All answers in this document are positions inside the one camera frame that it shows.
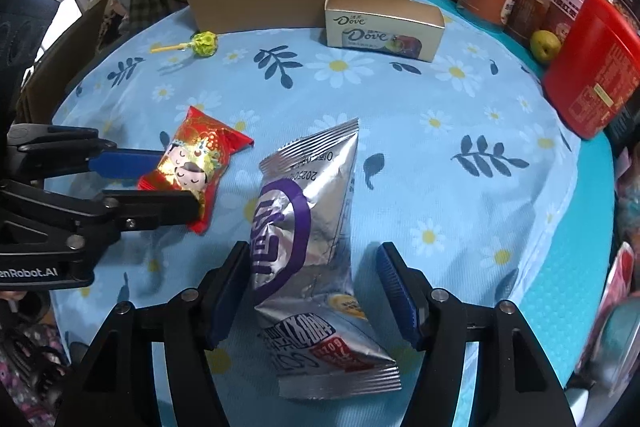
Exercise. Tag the floral patterned clothing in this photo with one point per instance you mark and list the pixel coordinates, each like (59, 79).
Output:
(30, 347)

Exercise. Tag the pink lidded container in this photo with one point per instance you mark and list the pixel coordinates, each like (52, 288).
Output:
(567, 2)

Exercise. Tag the gold chocolate box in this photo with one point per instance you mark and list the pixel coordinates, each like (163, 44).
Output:
(380, 27)

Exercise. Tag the grey round tin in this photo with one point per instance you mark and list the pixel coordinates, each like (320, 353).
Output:
(615, 347)

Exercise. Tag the red gold candy packet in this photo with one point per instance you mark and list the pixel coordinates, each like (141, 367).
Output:
(200, 147)

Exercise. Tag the stacked flat cardboard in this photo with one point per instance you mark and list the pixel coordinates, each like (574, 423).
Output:
(65, 62)

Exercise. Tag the turquoise table mat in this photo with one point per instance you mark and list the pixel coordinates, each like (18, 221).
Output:
(565, 282)

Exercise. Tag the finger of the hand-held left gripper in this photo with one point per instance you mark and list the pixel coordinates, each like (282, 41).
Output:
(125, 162)
(150, 207)

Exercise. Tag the green yellow apple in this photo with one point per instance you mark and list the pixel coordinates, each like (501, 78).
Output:
(546, 46)

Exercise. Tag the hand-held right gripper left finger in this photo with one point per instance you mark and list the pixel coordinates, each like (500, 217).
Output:
(227, 302)

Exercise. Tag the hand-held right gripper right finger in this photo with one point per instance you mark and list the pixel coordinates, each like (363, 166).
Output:
(400, 302)

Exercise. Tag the light blue daisy tablecloth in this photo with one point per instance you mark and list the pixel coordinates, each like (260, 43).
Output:
(425, 147)

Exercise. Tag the black chair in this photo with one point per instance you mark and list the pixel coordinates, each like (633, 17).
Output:
(25, 37)

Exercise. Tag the red plastic container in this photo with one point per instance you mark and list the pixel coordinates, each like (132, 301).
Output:
(595, 67)

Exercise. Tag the green wrapped lollipop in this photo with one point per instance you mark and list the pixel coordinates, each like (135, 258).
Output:
(205, 44)

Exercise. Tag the silver purple snack packet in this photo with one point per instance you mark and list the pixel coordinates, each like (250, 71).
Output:
(310, 207)

